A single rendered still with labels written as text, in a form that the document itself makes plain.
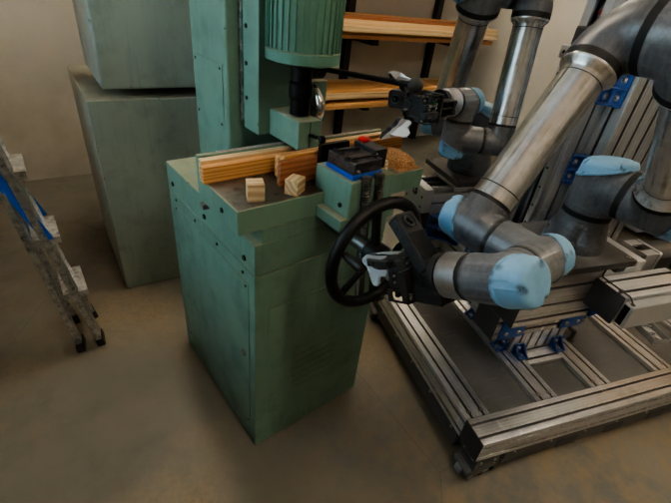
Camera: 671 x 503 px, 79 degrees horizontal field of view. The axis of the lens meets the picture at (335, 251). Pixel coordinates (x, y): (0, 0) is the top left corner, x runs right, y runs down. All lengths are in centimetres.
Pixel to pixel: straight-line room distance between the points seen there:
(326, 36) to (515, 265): 65
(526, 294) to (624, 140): 88
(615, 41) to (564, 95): 10
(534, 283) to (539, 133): 28
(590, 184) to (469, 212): 47
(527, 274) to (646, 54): 40
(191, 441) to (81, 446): 34
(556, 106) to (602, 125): 60
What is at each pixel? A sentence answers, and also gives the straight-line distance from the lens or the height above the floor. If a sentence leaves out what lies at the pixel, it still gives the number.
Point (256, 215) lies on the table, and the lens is 92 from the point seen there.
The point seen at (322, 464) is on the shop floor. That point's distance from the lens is 152.
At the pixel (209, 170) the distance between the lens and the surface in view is 101.
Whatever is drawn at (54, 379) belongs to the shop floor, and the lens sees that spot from 189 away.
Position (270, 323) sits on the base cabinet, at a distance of 114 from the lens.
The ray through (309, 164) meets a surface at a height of 94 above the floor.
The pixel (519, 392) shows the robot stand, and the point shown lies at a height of 21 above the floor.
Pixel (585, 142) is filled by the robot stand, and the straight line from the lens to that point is 139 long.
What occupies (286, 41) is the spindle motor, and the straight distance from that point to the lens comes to 100.
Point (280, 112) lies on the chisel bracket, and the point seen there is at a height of 103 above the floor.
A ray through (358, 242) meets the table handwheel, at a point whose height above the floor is 82.
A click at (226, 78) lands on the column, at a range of 119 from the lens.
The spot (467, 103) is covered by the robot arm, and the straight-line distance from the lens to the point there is 121.
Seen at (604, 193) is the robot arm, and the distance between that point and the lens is 114.
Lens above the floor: 132
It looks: 33 degrees down
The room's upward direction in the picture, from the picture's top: 7 degrees clockwise
